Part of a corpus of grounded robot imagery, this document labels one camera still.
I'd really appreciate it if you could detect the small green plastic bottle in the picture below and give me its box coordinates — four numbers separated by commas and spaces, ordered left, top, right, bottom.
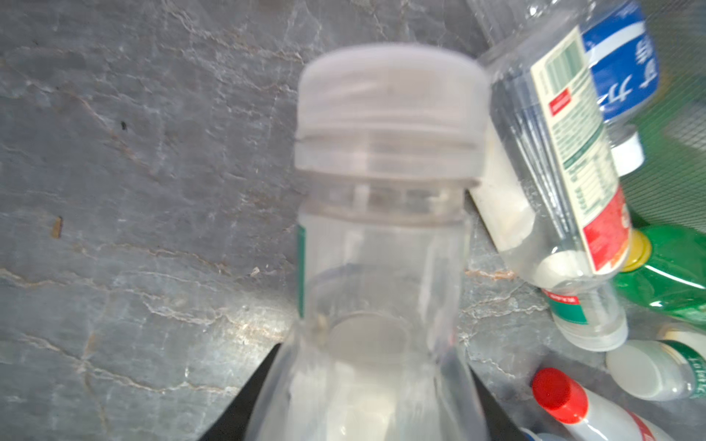
612, 225, 705, 329

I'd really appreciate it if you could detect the small bottle green label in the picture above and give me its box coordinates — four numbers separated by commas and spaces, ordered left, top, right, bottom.
606, 323, 705, 402

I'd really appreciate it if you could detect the square bottle red green label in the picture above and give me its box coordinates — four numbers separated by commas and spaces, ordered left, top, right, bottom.
471, 8, 631, 352

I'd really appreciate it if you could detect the clear bottle blue label white cap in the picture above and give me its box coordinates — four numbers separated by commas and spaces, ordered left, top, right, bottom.
468, 0, 661, 178

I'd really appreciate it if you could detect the clear bottle red cap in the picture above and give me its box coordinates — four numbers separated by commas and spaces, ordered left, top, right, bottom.
531, 367, 672, 441

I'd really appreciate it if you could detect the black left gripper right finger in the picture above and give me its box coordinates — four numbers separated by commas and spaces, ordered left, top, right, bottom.
471, 370, 527, 441

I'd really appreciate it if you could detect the grey mesh waste bin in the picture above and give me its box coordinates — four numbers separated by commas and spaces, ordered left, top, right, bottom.
623, 1, 705, 232

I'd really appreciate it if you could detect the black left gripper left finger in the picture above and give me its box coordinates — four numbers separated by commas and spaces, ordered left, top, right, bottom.
200, 344, 281, 441

